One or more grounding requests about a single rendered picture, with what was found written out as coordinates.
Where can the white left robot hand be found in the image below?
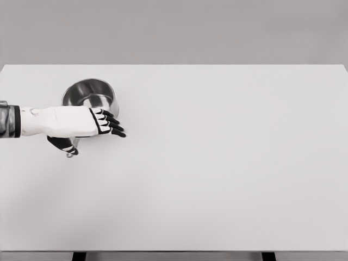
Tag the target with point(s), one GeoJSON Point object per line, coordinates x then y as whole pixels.
{"type": "Point", "coordinates": [73, 121]}

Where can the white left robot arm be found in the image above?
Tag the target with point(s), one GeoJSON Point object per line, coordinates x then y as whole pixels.
{"type": "Point", "coordinates": [24, 121]}

